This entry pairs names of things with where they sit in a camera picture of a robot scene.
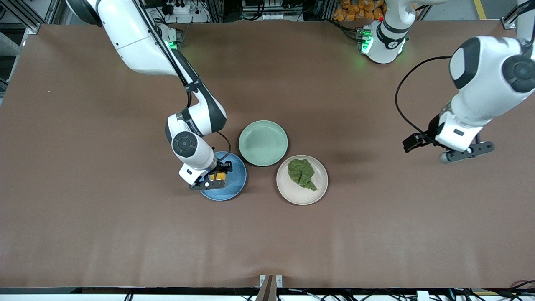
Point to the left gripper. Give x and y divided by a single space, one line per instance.
429 133

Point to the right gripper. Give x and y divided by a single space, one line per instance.
217 169

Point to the yellow lemon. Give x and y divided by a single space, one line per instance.
218 177

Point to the green lettuce leaf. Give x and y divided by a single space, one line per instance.
301 171

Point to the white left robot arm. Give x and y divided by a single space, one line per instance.
489 75

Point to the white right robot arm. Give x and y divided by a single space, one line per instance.
133 42

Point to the blue plate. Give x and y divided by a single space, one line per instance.
235 188

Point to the light green plate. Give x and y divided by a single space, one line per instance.
263 143

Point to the beige plate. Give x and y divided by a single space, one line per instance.
301 197

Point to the orange packaged items pile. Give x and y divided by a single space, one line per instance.
359 10

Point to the white power strip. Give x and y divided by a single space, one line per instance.
188 10

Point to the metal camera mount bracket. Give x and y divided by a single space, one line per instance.
269 288

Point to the aluminium frame profile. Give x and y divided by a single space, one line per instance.
23 16
510 16

